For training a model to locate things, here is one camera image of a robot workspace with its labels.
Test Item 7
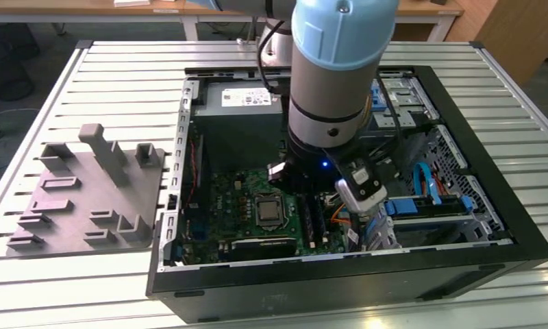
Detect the black graphics card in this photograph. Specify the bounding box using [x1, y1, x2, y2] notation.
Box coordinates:
[228, 236, 299, 261]

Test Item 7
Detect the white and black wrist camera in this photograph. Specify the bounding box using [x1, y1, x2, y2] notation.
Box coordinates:
[335, 156, 390, 214]

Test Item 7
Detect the wooden desk white frame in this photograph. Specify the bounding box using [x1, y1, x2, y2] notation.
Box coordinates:
[0, 0, 466, 42]

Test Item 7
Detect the grey parts rack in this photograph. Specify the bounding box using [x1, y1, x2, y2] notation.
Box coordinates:
[4, 123, 172, 256]

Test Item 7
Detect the orange wire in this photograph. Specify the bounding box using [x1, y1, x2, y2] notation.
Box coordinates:
[331, 204, 352, 226]

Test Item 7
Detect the blue data wire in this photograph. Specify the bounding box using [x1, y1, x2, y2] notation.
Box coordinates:
[413, 162, 443, 206]

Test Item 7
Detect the silver CPU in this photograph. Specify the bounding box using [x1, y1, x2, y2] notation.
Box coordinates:
[255, 200, 284, 222]

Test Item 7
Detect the CPU socket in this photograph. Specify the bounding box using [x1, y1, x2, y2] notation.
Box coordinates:
[252, 191, 288, 232]

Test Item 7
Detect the black cable with brass end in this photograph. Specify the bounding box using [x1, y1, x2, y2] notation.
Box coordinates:
[255, 20, 287, 99]

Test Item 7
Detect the blue disk carrier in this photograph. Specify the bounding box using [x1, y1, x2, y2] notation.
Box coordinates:
[368, 80, 389, 112]

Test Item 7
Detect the perforated metal disk bay cage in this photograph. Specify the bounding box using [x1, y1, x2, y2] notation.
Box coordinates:
[377, 197, 502, 249]

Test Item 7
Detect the green motherboard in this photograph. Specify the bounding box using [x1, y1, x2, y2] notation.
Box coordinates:
[182, 167, 348, 265]

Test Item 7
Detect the dark RAM stick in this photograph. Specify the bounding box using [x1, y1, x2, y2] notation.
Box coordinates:
[300, 193, 320, 243]
[314, 195, 330, 243]

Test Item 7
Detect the hard disk in blue carrier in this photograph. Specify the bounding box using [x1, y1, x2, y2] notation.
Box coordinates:
[383, 195, 475, 220]

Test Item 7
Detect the wooden cabinet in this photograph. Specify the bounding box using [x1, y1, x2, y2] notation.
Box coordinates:
[447, 0, 548, 86]

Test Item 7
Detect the grey power supply unit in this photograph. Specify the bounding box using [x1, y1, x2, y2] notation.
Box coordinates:
[190, 81, 294, 172]

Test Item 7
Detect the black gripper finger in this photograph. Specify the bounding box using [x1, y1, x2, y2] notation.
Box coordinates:
[267, 162, 288, 188]

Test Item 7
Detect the black PC case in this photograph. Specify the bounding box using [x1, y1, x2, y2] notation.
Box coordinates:
[144, 64, 548, 325]

